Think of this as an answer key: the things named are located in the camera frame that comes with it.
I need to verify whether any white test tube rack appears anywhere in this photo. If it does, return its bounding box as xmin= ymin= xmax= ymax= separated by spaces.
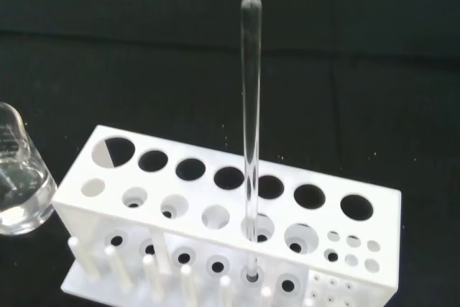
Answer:
xmin=52 ymin=124 xmax=402 ymax=307

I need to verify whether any black bench cloth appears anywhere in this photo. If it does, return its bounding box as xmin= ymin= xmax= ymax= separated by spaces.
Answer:
xmin=0 ymin=0 xmax=460 ymax=307

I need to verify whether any clear glass beaker with water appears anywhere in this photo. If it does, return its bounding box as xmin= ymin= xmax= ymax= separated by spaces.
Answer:
xmin=0 ymin=102 xmax=58 ymax=236

